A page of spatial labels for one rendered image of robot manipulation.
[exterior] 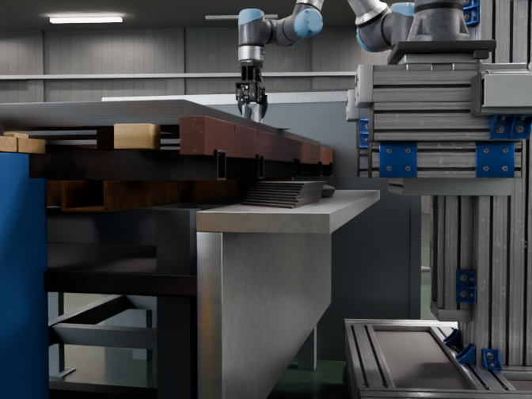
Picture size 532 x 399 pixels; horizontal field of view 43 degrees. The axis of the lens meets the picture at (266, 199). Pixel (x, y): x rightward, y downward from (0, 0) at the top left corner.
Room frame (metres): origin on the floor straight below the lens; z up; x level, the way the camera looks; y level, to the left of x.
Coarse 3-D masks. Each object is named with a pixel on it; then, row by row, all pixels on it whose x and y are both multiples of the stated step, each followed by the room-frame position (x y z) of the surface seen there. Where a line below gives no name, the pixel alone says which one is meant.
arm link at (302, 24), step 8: (304, 0) 1.95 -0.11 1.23; (312, 0) 1.95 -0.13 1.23; (320, 0) 1.96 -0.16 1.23; (296, 8) 1.96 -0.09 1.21; (304, 8) 1.94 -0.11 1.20; (312, 8) 1.95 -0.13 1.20; (320, 8) 1.97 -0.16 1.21; (296, 16) 1.94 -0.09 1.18; (304, 16) 1.91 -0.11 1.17; (312, 16) 1.92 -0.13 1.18; (320, 16) 1.94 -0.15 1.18; (288, 24) 1.97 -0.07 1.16; (296, 24) 1.93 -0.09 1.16; (304, 24) 1.91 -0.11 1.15; (312, 24) 1.92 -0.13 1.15; (320, 24) 1.94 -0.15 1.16; (288, 32) 1.98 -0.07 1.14; (296, 32) 1.95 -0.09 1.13; (304, 32) 1.93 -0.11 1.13; (312, 32) 1.93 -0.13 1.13; (296, 40) 2.01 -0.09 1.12
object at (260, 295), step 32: (224, 256) 1.02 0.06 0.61; (256, 256) 1.22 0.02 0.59; (288, 256) 1.52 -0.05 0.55; (320, 256) 2.01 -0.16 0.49; (224, 288) 1.02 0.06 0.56; (256, 288) 1.22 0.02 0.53; (288, 288) 1.52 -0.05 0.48; (320, 288) 2.02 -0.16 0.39; (224, 320) 1.02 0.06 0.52; (256, 320) 1.22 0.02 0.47; (288, 320) 1.52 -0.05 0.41; (224, 352) 1.01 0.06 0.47; (256, 352) 1.22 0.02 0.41; (288, 352) 1.52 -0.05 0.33; (224, 384) 1.01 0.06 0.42; (256, 384) 1.22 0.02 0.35
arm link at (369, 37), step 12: (348, 0) 2.23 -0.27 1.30; (360, 0) 2.20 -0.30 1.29; (372, 0) 2.21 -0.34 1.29; (360, 12) 2.22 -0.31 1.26; (372, 12) 2.21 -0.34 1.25; (384, 12) 2.21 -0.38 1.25; (360, 24) 2.24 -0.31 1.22; (372, 24) 2.22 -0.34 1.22; (360, 36) 2.29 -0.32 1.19; (372, 36) 2.24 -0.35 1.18; (372, 48) 2.28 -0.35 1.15; (384, 48) 2.25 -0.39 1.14
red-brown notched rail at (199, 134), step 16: (192, 128) 1.06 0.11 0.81; (208, 128) 1.07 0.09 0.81; (224, 128) 1.16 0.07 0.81; (240, 128) 1.27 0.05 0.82; (192, 144) 1.06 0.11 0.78; (208, 144) 1.07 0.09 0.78; (224, 144) 1.16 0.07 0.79; (240, 144) 1.26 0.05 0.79; (256, 144) 1.39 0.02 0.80; (272, 144) 1.55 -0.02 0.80; (288, 144) 1.73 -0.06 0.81; (304, 144) 1.97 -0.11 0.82; (272, 160) 1.55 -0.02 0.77; (288, 160) 1.73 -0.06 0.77; (304, 160) 1.98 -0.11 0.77; (320, 160) 2.29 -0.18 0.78
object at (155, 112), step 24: (0, 120) 1.16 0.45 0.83; (24, 120) 1.15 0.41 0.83; (48, 120) 1.14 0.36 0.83; (72, 120) 1.13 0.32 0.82; (96, 120) 1.12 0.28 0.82; (120, 120) 1.11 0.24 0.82; (144, 120) 1.11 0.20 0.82; (168, 120) 1.10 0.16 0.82; (240, 120) 1.44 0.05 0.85; (48, 144) 1.89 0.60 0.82; (72, 144) 1.87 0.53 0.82; (96, 144) 1.86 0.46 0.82; (168, 144) 1.87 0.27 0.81
